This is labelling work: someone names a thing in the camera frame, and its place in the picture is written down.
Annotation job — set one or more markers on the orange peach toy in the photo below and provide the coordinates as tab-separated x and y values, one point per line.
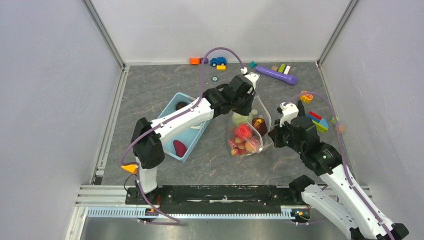
251	146

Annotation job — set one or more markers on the dark plum toy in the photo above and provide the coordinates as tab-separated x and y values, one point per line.
180	105

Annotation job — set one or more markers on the yellow wedge block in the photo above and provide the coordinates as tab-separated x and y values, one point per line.
131	168

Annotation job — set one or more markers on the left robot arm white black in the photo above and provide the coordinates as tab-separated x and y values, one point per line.
150	136

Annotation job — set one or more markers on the red pomegranate toy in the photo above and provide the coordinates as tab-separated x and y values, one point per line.
243	131

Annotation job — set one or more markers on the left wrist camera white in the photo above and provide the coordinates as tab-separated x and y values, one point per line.
251	76

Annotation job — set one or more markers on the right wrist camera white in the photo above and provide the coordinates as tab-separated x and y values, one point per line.
289	111

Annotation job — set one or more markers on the tan wooden cube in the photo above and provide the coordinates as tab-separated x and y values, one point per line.
340	128

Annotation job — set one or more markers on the orange block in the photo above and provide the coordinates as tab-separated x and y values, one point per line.
194	60

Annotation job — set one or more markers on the magenta fruit toy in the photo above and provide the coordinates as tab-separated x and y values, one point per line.
180	148

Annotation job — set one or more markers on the small green cube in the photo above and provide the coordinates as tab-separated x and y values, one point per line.
333	120

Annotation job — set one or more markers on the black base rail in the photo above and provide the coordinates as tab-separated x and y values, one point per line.
217	199

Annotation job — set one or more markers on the clear polka dot zip bag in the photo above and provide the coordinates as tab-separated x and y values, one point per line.
265	141

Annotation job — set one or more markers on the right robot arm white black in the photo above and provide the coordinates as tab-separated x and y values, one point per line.
354	213

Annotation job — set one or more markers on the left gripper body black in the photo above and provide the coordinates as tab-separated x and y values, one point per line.
242	106

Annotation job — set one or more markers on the green lego block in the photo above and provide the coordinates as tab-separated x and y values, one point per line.
282	68

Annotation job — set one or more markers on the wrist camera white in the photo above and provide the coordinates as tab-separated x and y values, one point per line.
251	76
289	111

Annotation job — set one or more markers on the dark red apple toy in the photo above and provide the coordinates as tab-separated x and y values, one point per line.
260	125

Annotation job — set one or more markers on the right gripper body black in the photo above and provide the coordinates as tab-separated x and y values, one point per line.
283	137

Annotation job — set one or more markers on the multicolour duplo stack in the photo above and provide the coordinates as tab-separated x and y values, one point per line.
320	122

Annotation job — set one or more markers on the white block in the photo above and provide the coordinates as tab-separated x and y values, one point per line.
287	69

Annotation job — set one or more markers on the purple toy flashlight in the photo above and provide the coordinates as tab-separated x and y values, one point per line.
288	79

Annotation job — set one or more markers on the green cabbage toy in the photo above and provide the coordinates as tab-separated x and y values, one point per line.
238	119

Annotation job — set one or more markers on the yellow butterfly duplo block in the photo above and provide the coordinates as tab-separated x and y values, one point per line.
306	97

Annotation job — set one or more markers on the teal block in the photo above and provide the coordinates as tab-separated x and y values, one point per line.
253	64

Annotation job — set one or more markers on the blue toy car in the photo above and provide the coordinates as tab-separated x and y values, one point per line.
218	61

